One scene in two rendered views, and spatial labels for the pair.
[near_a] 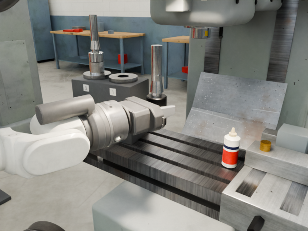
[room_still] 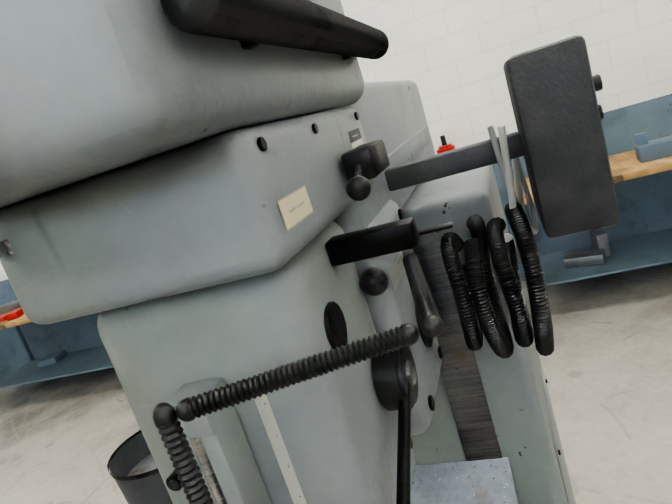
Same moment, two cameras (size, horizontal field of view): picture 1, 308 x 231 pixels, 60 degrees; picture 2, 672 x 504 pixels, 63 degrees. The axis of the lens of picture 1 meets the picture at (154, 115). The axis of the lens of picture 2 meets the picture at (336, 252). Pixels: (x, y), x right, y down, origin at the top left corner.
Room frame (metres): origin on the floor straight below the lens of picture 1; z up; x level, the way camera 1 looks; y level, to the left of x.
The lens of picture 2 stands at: (0.16, -0.09, 1.71)
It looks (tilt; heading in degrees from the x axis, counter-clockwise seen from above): 12 degrees down; 345
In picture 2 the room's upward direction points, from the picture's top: 18 degrees counter-clockwise
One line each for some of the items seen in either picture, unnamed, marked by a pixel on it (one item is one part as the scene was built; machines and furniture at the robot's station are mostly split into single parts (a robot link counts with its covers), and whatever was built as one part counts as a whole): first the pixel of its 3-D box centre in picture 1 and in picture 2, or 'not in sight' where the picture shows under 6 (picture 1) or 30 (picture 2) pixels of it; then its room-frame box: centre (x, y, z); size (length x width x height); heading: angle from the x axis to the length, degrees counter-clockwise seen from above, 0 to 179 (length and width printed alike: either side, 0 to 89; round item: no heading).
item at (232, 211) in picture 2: not in sight; (223, 195); (0.71, -0.14, 1.68); 0.34 x 0.24 x 0.10; 145
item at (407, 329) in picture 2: not in sight; (311, 367); (0.46, -0.13, 1.58); 0.17 x 0.01 x 0.01; 78
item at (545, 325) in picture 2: not in sight; (481, 288); (0.78, -0.43, 1.45); 0.18 x 0.16 x 0.21; 145
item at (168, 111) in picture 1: (165, 112); not in sight; (0.56, -0.03, 1.13); 0.06 x 0.02 x 0.03; 130
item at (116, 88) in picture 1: (111, 104); not in sight; (0.84, 0.14, 1.05); 0.22 x 0.12 x 0.20; 64
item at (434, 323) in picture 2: not in sight; (419, 286); (0.52, -0.24, 1.58); 0.17 x 0.01 x 0.01; 159
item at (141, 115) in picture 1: (123, 119); not in sight; (0.53, 0.06, 1.13); 0.13 x 0.12 x 0.10; 40
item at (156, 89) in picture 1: (156, 71); not in sight; (0.59, -0.01, 1.22); 0.03 x 0.03 x 0.11
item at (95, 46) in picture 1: (94, 33); not in sight; (0.87, 0.18, 1.27); 0.03 x 0.03 x 0.11
